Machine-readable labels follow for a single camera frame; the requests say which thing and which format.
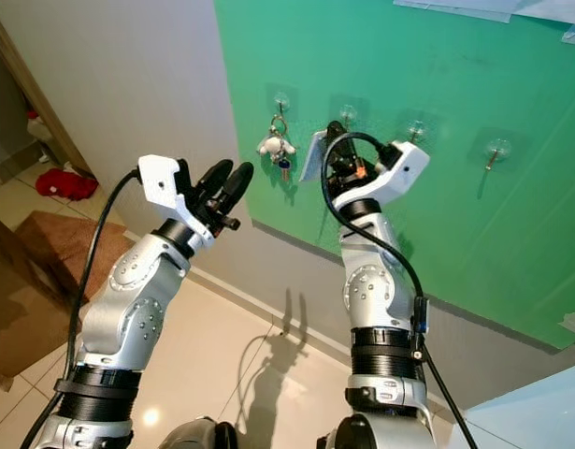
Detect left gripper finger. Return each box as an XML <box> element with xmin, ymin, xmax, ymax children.
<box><xmin>212</xmin><ymin>161</ymin><xmax>255</xmax><ymax>214</ymax></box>
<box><xmin>192</xmin><ymin>158</ymin><xmax>234</xmax><ymax>202</ymax></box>

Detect white translucent key tag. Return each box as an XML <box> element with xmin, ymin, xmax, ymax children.
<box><xmin>298</xmin><ymin>129</ymin><xmax>331</xmax><ymax>184</ymax></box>

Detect clear adhesive hook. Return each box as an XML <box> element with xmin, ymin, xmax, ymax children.
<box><xmin>479</xmin><ymin>129</ymin><xmax>517</xmax><ymax>174</ymax></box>
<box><xmin>268</xmin><ymin>86</ymin><xmax>299</xmax><ymax>118</ymax></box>
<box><xmin>401</xmin><ymin>112</ymin><xmax>433</xmax><ymax>146</ymax></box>
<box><xmin>334</xmin><ymin>96</ymin><xmax>365</xmax><ymax>125</ymax></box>

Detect keys with white plush charm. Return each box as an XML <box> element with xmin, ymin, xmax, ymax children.
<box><xmin>256</xmin><ymin>114</ymin><xmax>297</xmax><ymax>181</ymax></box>

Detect red cloth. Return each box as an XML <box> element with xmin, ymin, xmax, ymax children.
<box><xmin>36</xmin><ymin>167</ymin><xmax>99</xmax><ymax>201</ymax></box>

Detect brown box stool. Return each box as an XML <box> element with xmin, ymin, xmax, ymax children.
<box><xmin>0</xmin><ymin>212</ymin><xmax>84</xmax><ymax>310</ymax></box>

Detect white paper sheet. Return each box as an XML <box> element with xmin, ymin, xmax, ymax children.
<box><xmin>393</xmin><ymin>0</ymin><xmax>575</xmax><ymax>46</ymax></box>

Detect small white red bottle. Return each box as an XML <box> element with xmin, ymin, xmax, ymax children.
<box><xmin>27</xmin><ymin>109</ymin><xmax>50</xmax><ymax>143</ymax></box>

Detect grey left robot leg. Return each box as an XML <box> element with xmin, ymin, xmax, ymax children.
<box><xmin>158</xmin><ymin>418</ymin><xmax>239</xmax><ymax>449</ymax></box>

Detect brown cardboard box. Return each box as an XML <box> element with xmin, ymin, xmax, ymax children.
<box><xmin>0</xmin><ymin>281</ymin><xmax>45</xmax><ymax>394</ymax></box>

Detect pale blue furniture top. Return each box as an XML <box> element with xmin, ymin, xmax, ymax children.
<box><xmin>458</xmin><ymin>360</ymin><xmax>575</xmax><ymax>449</ymax></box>

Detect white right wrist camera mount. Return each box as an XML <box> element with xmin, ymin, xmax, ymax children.
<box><xmin>338</xmin><ymin>140</ymin><xmax>431</xmax><ymax>216</ymax></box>

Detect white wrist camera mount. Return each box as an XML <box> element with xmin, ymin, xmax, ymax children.
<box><xmin>137</xmin><ymin>154</ymin><xmax>213</xmax><ymax>249</ymax></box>
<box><xmin>338</xmin><ymin>140</ymin><xmax>431</xmax><ymax>216</ymax></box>

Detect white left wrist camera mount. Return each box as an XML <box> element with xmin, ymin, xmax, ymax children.
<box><xmin>137</xmin><ymin>154</ymin><xmax>213</xmax><ymax>249</ymax></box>

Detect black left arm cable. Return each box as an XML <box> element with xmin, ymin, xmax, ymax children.
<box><xmin>21</xmin><ymin>168</ymin><xmax>141</xmax><ymax>449</ymax></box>

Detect wooden door frame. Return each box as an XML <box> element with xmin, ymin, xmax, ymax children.
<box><xmin>0</xmin><ymin>9</ymin><xmax>84</xmax><ymax>176</ymax></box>

